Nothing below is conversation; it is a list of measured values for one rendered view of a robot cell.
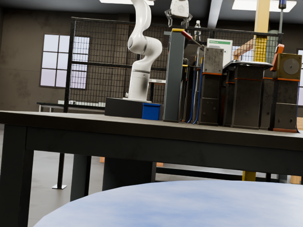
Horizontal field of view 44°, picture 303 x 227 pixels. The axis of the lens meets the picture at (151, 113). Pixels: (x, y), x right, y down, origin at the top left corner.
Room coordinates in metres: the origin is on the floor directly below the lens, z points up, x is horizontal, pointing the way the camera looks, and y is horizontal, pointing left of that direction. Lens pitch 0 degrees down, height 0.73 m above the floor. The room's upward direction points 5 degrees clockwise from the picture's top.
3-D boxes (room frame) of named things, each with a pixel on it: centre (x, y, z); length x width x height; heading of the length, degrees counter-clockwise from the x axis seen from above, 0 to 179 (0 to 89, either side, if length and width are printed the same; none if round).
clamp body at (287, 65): (1.75, -0.63, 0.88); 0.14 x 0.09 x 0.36; 89
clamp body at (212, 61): (1.75, -0.25, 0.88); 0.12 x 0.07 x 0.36; 89
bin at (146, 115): (2.14, 0.00, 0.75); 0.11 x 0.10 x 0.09; 179
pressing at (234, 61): (2.32, -0.45, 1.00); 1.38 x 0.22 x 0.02; 179
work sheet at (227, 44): (3.36, -0.56, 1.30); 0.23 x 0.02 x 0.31; 89
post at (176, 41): (1.86, -0.10, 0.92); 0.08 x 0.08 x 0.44; 89
